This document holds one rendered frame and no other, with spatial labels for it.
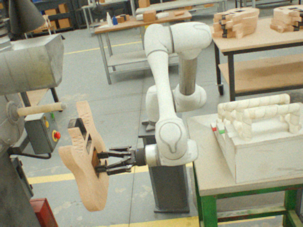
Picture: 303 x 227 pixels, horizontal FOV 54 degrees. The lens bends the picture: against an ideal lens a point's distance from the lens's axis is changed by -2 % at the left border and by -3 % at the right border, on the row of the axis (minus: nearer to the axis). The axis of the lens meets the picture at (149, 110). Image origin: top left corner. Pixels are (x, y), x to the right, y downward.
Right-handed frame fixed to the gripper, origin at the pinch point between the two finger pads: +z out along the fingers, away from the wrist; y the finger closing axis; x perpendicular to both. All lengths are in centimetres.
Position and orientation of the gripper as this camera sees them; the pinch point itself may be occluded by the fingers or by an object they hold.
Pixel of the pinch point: (97, 162)
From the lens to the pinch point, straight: 128.1
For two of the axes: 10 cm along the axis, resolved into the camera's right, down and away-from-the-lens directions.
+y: -0.1, -5.9, 8.1
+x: -1.7, -8.0, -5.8
